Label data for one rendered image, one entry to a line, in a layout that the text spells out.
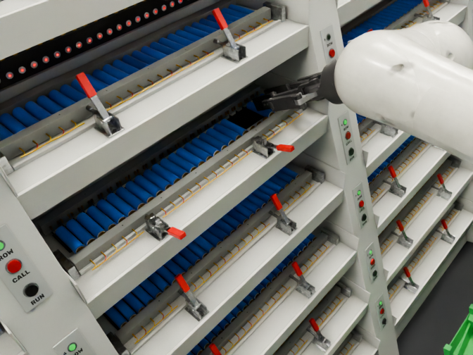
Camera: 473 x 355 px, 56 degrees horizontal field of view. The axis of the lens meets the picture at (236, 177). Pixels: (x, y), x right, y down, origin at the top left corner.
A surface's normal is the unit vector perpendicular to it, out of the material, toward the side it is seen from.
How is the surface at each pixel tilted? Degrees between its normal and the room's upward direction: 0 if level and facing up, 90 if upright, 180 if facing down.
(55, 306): 90
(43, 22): 108
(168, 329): 18
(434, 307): 0
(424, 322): 0
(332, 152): 90
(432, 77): 34
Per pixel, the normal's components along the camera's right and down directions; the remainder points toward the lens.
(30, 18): 0.72, 0.43
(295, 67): -0.69, 0.53
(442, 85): -0.45, -0.32
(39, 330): 0.66, 0.18
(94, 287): -0.07, -0.74
